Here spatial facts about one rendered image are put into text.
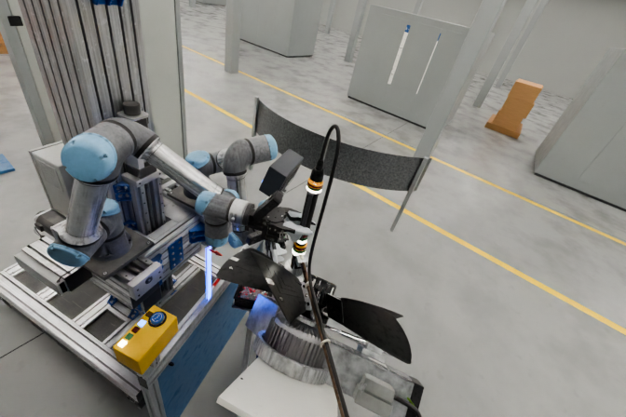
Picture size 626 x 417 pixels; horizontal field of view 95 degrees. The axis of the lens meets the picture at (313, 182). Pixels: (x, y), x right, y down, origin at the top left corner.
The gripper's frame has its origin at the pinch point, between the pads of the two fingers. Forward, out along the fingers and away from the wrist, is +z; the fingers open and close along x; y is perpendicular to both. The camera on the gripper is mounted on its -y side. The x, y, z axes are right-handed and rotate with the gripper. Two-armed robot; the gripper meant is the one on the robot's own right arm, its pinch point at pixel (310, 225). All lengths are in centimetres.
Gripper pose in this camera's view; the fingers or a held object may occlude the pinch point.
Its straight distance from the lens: 87.3
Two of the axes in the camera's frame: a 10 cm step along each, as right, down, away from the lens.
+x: -1.8, 5.2, -8.4
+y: -1.9, 8.2, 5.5
